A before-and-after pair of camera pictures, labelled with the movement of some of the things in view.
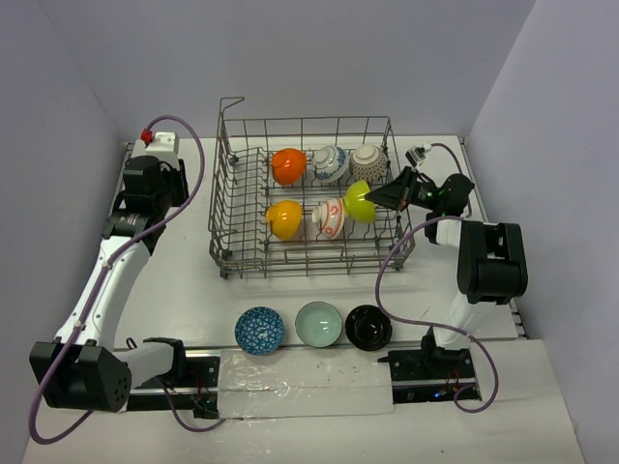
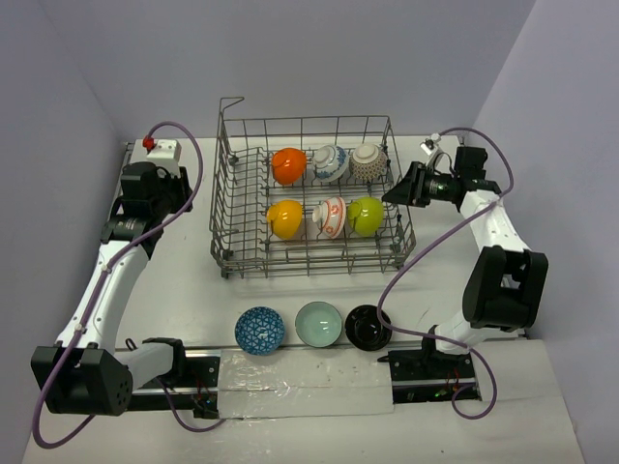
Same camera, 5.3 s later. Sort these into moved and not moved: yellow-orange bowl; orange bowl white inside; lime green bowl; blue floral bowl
Moved: lime green bowl
Not moved: orange bowl white inside; blue floral bowl; yellow-orange bowl
